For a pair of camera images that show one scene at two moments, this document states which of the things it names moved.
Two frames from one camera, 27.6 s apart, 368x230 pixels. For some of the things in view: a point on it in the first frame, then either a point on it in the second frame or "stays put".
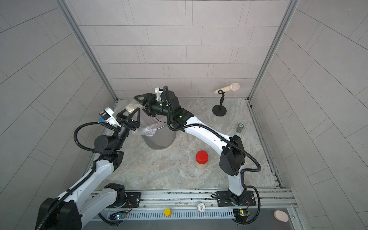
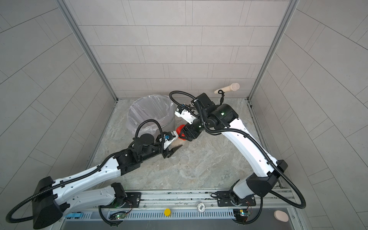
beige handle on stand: (234, 86) stays put
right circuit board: (242, 214) stays put
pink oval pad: (281, 215) stays put
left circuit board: (117, 215) stays put
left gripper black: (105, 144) -> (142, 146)
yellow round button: (167, 212) stays put
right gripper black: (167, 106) -> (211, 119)
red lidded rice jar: (201, 157) -> (178, 131)
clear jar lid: (184, 159) stays put
